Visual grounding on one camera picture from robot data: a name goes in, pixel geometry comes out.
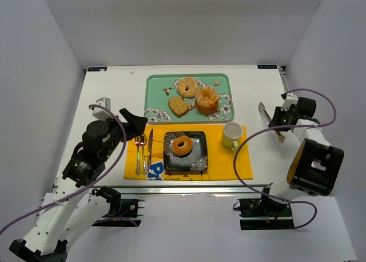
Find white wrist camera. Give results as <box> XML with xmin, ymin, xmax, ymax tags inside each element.
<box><xmin>89</xmin><ymin>97</ymin><xmax>111</xmax><ymax>121</ymax></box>
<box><xmin>281</xmin><ymin>93</ymin><xmax>299</xmax><ymax>110</ymax></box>

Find brown bread slice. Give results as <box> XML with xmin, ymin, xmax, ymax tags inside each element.
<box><xmin>168</xmin><ymin>97</ymin><xmax>189</xmax><ymax>118</ymax></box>

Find black floral square plate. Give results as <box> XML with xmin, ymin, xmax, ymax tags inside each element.
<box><xmin>164</xmin><ymin>131</ymin><xmax>208</xmax><ymax>172</ymax></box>

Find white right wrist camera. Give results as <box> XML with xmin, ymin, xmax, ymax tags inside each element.
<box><xmin>281</xmin><ymin>93</ymin><xmax>299</xmax><ymax>110</ymax></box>

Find sugared bundt cake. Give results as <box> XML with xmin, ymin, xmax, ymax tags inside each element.
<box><xmin>195</xmin><ymin>86</ymin><xmax>220</xmax><ymax>114</ymax></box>

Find left blue corner label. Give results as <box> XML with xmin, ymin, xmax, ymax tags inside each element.
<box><xmin>87</xmin><ymin>66</ymin><xmax>107</xmax><ymax>72</ymax></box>

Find orange glazed donut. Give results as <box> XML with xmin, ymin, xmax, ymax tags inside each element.
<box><xmin>172</xmin><ymin>136</ymin><xmax>193</xmax><ymax>157</ymax></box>

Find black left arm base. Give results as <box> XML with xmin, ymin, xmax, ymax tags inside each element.
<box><xmin>92</xmin><ymin>199</ymin><xmax>145</xmax><ymax>228</ymax></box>

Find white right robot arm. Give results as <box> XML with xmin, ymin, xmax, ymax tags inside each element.
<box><xmin>258</xmin><ymin>94</ymin><xmax>344</xmax><ymax>203</ymax></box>

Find iridescent knife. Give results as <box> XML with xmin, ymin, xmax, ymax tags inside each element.
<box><xmin>147</xmin><ymin>128</ymin><xmax>154</xmax><ymax>173</ymax></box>

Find metal tongs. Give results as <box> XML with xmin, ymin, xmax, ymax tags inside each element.
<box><xmin>258</xmin><ymin>102</ymin><xmax>285</xmax><ymax>143</ymax></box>

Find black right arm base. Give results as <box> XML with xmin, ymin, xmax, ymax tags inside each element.
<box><xmin>233</xmin><ymin>197</ymin><xmax>295</xmax><ymax>231</ymax></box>

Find right blue corner label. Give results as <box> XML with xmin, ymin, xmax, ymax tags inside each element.
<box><xmin>257</xmin><ymin>65</ymin><xmax>277</xmax><ymax>69</ymax></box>

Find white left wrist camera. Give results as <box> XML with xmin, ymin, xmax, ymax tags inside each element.
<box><xmin>89</xmin><ymin>97</ymin><xmax>111</xmax><ymax>121</ymax></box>

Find aluminium table frame rail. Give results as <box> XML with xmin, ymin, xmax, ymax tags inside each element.
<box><xmin>41</xmin><ymin>183</ymin><xmax>272</xmax><ymax>201</ymax></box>

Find blue corner label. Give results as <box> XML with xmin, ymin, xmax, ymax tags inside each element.
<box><xmin>257</xmin><ymin>65</ymin><xmax>277</xmax><ymax>69</ymax></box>
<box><xmin>87</xmin><ymin>66</ymin><xmax>107</xmax><ymax>72</ymax></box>

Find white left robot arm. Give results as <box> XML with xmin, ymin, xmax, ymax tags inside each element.
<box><xmin>9</xmin><ymin>106</ymin><xmax>148</xmax><ymax>261</ymax></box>

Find iridescent fork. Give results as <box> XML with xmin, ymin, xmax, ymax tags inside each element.
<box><xmin>135</xmin><ymin>136</ymin><xmax>142</xmax><ymax>176</ymax></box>

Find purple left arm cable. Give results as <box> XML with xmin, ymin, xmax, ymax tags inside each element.
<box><xmin>0</xmin><ymin>104</ymin><xmax>127</xmax><ymax>237</ymax></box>

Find yellow printed placemat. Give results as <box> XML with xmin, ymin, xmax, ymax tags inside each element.
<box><xmin>124</xmin><ymin>124</ymin><xmax>237</xmax><ymax>181</ymax></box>

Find pale yellow mug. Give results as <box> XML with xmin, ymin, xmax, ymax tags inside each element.
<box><xmin>221</xmin><ymin>122</ymin><xmax>244</xmax><ymax>151</ymax></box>

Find pale glazed bagel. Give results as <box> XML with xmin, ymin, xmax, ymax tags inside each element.
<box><xmin>177</xmin><ymin>77</ymin><xmax>198</xmax><ymax>98</ymax></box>

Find green floral tray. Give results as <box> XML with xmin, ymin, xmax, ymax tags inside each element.
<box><xmin>144</xmin><ymin>73</ymin><xmax>234</xmax><ymax>124</ymax></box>

